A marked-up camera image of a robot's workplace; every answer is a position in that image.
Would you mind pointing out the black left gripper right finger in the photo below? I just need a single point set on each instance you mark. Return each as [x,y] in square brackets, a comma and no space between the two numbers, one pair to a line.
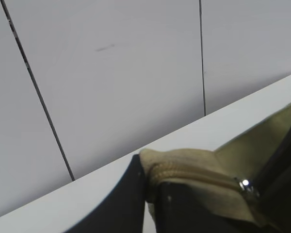
[178,211]

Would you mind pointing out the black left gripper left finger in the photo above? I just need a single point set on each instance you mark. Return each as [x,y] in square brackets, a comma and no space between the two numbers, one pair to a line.
[122,210]

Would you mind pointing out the yellow canvas tote bag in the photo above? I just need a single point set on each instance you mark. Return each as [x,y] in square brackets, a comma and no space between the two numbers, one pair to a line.
[211,174]

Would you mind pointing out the silver zipper pull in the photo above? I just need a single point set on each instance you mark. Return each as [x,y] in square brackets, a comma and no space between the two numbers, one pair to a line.
[247,189]

